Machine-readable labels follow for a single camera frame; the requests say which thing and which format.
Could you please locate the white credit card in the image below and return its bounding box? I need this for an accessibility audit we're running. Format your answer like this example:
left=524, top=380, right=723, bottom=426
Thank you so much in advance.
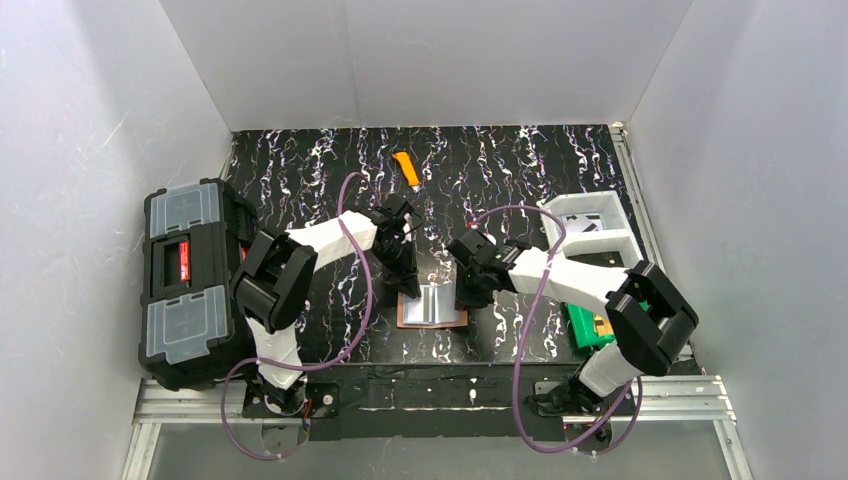
left=562, top=213, right=604, bottom=236

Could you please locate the black toolbox with clear lids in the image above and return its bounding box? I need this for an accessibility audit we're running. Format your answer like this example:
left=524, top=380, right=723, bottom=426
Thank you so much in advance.
left=138, top=178, right=258, bottom=390

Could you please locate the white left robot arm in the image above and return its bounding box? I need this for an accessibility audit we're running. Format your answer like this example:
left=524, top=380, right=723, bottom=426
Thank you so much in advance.
left=231, top=194, right=423, bottom=390

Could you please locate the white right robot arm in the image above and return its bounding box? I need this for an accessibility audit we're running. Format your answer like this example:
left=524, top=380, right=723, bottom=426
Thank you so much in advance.
left=447, top=229, right=699, bottom=403

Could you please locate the gold card in green bin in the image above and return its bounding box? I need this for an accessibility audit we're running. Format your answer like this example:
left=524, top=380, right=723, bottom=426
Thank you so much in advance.
left=592, top=314, right=614, bottom=337

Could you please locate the orange utility knife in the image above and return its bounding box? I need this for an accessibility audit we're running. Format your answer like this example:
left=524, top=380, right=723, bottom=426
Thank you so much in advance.
left=392, top=151, right=421, bottom=192

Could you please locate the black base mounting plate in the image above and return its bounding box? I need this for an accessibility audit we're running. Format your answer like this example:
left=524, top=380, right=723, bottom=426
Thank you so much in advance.
left=241, top=362, right=614, bottom=444

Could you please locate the green plastic bin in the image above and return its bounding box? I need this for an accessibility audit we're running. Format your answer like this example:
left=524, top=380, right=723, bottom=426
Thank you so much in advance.
left=565, top=304, right=615, bottom=349

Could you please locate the white plastic bin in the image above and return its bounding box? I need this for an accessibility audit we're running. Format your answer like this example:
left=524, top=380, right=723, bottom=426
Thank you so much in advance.
left=541, top=190, right=644, bottom=267

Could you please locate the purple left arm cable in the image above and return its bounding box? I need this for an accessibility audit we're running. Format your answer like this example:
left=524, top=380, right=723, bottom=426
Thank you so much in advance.
left=219, top=172, right=399, bottom=462

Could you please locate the aluminium frame rail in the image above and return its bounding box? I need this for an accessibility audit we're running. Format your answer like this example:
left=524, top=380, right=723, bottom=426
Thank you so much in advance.
left=124, top=375, right=753, bottom=479

